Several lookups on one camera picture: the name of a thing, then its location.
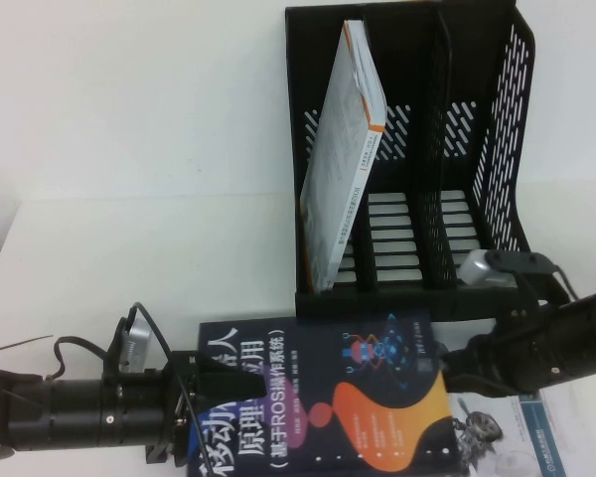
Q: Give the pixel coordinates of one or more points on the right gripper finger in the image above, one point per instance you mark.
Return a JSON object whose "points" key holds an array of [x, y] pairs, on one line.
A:
{"points": [[477, 367]]}

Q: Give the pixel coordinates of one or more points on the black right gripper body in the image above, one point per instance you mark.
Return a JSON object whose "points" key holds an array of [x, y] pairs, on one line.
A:
{"points": [[524, 343]]}

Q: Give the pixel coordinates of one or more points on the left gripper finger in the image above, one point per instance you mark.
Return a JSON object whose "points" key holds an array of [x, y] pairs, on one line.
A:
{"points": [[228, 385]]}

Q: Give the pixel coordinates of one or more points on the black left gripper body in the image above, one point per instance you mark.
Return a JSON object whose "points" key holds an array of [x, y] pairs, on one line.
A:
{"points": [[181, 387]]}

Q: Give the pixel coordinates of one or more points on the dark blue robot book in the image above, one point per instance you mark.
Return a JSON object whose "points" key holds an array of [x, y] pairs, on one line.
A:
{"points": [[377, 422]]}

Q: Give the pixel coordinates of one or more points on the white book with orange edge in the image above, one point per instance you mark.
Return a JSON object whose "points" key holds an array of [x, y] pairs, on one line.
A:
{"points": [[333, 149]]}

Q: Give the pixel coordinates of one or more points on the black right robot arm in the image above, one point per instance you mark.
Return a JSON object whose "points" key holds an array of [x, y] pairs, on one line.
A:
{"points": [[586, 333]]}

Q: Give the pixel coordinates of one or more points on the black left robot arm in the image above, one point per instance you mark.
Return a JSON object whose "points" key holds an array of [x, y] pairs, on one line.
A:
{"points": [[79, 412]]}

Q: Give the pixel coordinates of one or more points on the white car suspension book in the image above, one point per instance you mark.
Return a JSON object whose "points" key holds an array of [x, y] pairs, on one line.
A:
{"points": [[526, 437]]}

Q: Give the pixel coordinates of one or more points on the black plastic book stand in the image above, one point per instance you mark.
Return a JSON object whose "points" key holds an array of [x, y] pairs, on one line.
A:
{"points": [[407, 59]]}

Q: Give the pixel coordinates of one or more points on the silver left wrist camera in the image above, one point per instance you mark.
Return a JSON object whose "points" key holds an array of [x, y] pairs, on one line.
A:
{"points": [[136, 348]]}

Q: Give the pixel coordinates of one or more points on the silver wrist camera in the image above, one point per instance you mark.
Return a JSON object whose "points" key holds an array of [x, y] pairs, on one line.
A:
{"points": [[482, 268], [136, 348]]}

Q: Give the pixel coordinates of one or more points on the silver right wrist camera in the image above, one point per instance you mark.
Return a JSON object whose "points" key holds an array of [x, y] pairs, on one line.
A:
{"points": [[482, 268]]}

